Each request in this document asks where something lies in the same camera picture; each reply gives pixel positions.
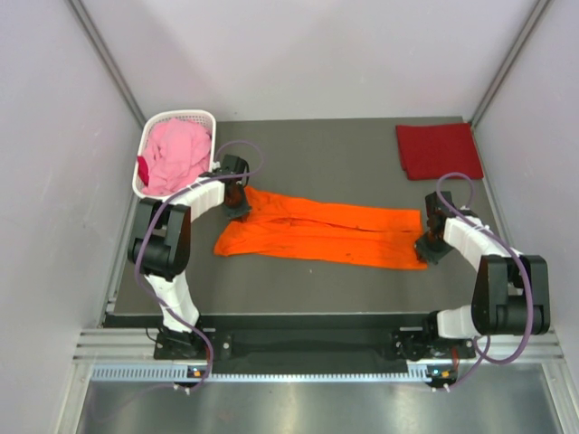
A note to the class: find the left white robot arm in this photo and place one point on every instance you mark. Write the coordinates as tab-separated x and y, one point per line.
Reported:
159	247

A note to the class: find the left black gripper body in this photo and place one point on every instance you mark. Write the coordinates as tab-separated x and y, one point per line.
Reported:
239	198

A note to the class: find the pink t shirt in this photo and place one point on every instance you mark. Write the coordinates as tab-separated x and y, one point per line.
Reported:
177	152

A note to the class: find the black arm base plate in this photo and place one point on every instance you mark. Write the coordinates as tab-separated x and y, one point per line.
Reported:
389	336

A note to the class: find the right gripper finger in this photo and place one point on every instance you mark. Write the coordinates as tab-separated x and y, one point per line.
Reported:
439	250
423	249

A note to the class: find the orange t shirt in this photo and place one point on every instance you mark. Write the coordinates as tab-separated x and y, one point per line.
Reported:
289	227

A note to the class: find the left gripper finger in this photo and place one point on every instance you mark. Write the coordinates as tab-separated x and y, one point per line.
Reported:
229	212
242	211

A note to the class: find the dark red cloth in basket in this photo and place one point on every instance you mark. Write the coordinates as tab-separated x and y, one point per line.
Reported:
143	171

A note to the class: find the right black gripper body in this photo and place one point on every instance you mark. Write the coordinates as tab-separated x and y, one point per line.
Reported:
433	237

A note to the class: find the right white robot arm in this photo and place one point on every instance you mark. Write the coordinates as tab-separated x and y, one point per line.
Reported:
511	292

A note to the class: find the grey slotted cable duct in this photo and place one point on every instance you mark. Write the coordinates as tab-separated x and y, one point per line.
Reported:
188	374

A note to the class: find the white plastic laundry basket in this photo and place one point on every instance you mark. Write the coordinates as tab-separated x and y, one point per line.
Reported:
200	116

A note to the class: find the folded red t shirt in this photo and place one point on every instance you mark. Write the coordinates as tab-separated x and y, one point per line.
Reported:
429	152

